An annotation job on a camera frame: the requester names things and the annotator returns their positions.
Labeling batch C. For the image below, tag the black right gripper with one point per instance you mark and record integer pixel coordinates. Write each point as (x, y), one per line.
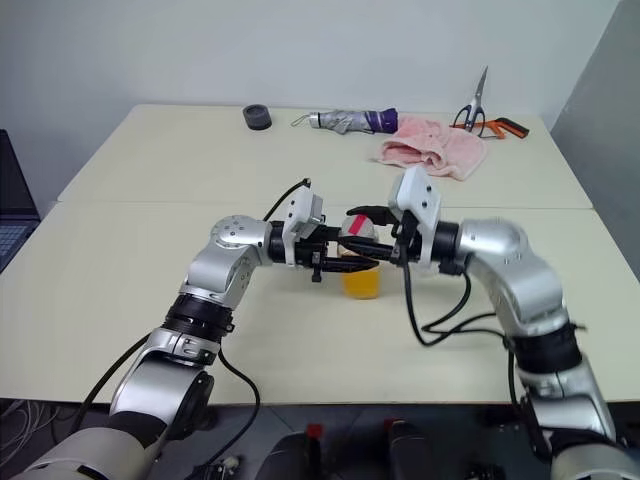
(407, 235)

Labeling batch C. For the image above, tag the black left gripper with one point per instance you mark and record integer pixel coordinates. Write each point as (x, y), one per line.
(307, 250)

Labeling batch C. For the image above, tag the clear bottle of orange drink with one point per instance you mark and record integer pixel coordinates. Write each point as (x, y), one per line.
(361, 286)

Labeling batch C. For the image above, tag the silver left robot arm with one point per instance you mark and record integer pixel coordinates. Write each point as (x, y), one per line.
(225, 260)

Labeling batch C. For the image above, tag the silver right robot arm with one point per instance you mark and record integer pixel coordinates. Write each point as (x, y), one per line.
(515, 270)

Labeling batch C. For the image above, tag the pink towel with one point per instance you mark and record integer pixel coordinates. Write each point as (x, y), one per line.
(432, 147)

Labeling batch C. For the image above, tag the folded silver purple umbrella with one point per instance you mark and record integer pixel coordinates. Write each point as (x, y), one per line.
(350, 121)

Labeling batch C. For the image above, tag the orange black hand tool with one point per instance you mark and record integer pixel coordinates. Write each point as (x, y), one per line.
(507, 127)

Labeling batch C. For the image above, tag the dark rounded shape red mark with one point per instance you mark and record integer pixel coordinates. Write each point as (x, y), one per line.
(295, 452)

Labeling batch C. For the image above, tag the dark open laptop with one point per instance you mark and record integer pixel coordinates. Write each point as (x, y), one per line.
(15, 200)

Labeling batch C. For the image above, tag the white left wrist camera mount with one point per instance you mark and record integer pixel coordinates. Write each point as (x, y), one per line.
(302, 207)

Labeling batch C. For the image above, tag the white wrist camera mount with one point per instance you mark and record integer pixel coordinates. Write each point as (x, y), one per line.
(302, 207)
(417, 192)

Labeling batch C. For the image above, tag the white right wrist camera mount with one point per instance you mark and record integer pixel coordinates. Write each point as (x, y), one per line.
(417, 192)

